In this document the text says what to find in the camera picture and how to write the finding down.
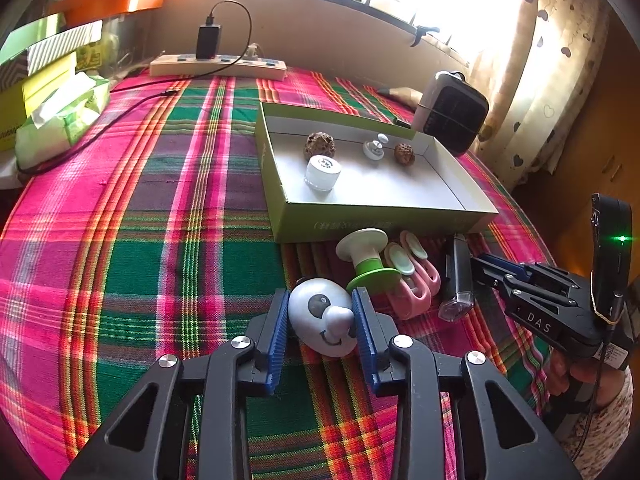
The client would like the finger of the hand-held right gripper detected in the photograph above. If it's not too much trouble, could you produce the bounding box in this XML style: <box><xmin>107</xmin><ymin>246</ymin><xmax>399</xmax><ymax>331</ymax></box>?
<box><xmin>472</xmin><ymin>258</ymin><xmax>576</xmax><ymax>306</ymax></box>
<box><xmin>482</xmin><ymin>254</ymin><xmax>583</xmax><ymax>288</ymax></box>

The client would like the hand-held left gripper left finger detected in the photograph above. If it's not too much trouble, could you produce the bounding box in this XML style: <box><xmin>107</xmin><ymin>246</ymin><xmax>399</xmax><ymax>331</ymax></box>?
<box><xmin>62</xmin><ymin>288</ymin><xmax>292</xmax><ymax>480</ymax></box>

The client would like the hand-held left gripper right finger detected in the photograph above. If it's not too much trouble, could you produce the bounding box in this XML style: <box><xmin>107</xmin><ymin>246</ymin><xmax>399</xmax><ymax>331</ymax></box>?
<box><xmin>351</xmin><ymin>287</ymin><xmax>583</xmax><ymax>480</ymax></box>

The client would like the grey bike light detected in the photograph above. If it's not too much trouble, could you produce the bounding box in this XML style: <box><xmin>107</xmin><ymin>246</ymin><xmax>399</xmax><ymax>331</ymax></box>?
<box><xmin>438</xmin><ymin>234</ymin><xmax>476</xmax><ymax>322</ymax></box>

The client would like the white panda face massager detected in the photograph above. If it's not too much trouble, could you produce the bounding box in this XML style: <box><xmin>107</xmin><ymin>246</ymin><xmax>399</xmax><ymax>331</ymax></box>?
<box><xmin>289</xmin><ymin>280</ymin><xmax>360</xmax><ymax>358</ymax></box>

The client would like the pink clip with mint pad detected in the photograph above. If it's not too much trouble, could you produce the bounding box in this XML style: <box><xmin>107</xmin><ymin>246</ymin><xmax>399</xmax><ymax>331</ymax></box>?
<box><xmin>400</xmin><ymin>230</ymin><xmax>442</xmax><ymax>296</ymax></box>
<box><xmin>387</xmin><ymin>242</ymin><xmax>431</xmax><ymax>320</ymax></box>

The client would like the green and white spool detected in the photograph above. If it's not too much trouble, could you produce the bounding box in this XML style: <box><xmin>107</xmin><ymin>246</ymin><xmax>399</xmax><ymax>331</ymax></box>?
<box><xmin>336</xmin><ymin>228</ymin><xmax>401</xmax><ymax>293</ymax></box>

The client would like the green cardboard box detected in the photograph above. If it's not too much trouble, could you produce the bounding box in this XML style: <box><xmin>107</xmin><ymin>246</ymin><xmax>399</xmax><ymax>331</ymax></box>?
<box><xmin>255</xmin><ymin>101</ymin><xmax>499</xmax><ymax>243</ymax></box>

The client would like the white round jar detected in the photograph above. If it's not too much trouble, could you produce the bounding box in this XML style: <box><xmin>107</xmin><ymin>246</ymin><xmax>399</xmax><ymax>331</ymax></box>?
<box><xmin>304</xmin><ymin>155</ymin><xmax>342</xmax><ymax>193</ymax></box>

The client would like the small white knob gadget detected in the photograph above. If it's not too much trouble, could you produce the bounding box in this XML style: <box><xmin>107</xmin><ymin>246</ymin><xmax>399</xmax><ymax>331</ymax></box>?
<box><xmin>362</xmin><ymin>133</ymin><xmax>391</xmax><ymax>162</ymax></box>

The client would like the large brown walnut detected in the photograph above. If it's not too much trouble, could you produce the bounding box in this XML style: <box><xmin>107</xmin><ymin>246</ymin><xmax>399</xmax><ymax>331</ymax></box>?
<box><xmin>304</xmin><ymin>132</ymin><xmax>335</xmax><ymax>162</ymax></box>

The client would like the person's right forearm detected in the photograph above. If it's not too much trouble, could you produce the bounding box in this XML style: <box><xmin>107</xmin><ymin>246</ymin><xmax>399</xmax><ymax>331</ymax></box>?
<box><xmin>560</xmin><ymin>375</ymin><xmax>633</xmax><ymax>471</ymax></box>

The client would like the person's right hand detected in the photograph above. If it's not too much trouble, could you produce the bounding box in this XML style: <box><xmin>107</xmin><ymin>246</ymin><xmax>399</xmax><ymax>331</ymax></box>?
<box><xmin>550</xmin><ymin>352</ymin><xmax>621</xmax><ymax>401</ymax></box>

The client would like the grey desktop heater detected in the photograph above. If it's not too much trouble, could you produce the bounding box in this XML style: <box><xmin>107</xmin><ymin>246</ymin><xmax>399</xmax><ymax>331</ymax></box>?
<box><xmin>411</xmin><ymin>71</ymin><xmax>490</xmax><ymax>157</ymax></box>

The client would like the plaid tablecloth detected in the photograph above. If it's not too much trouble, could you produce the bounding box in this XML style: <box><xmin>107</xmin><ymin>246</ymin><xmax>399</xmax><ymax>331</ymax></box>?
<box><xmin>0</xmin><ymin>65</ymin><xmax>556</xmax><ymax>480</ymax></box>

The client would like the beige tapered object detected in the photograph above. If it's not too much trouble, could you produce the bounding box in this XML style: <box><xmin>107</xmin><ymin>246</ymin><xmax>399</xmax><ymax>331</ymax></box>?
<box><xmin>376</xmin><ymin>86</ymin><xmax>426</xmax><ymax>108</ymax></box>

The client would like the heart print curtain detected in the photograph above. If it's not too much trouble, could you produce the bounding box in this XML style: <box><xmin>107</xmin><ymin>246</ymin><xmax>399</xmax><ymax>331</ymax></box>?
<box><xmin>470</xmin><ymin>0</ymin><xmax>608</xmax><ymax>186</ymax></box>

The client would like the black window latch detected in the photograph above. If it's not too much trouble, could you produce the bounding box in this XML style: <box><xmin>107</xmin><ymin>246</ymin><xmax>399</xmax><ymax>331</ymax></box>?
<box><xmin>411</xmin><ymin>25</ymin><xmax>441</xmax><ymax>48</ymax></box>

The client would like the beige power strip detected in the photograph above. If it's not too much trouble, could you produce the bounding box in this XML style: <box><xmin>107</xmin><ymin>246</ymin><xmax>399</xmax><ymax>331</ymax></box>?
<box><xmin>150</xmin><ymin>52</ymin><xmax>287</xmax><ymax>82</ymax></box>

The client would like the green tissue pack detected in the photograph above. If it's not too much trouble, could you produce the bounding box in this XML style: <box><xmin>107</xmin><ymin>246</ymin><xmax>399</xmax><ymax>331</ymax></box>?
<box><xmin>14</xmin><ymin>72</ymin><xmax>111</xmax><ymax>171</ymax></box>

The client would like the white shelf board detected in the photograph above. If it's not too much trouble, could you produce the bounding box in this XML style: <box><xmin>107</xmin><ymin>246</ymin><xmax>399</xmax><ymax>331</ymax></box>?
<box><xmin>0</xmin><ymin>155</ymin><xmax>26</xmax><ymax>191</ymax></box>

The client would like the stack of yellow-green packets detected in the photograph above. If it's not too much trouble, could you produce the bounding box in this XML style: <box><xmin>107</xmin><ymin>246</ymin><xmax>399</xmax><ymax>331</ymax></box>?
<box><xmin>75</xmin><ymin>40</ymin><xmax>113</xmax><ymax>71</ymax></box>

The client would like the yellow-green cardboard box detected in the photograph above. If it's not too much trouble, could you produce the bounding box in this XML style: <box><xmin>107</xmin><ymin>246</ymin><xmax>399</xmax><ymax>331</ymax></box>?
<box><xmin>0</xmin><ymin>52</ymin><xmax>78</xmax><ymax>153</ymax></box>

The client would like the white striped box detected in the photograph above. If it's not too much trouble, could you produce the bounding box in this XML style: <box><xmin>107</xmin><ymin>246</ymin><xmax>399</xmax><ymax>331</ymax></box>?
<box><xmin>25</xmin><ymin>20</ymin><xmax>103</xmax><ymax>76</ymax></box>

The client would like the grey chevron box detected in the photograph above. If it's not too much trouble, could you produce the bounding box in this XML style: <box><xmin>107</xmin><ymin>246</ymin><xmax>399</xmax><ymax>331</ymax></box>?
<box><xmin>0</xmin><ymin>52</ymin><xmax>31</xmax><ymax>93</ymax></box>

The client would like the light green box lid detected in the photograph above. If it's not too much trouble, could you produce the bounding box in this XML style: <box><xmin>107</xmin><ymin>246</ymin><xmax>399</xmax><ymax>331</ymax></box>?
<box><xmin>0</xmin><ymin>12</ymin><xmax>66</xmax><ymax>68</ymax></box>

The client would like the black charger with cable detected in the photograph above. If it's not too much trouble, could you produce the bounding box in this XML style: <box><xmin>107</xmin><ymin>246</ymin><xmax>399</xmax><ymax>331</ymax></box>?
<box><xmin>19</xmin><ymin>1</ymin><xmax>252</xmax><ymax>177</ymax></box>

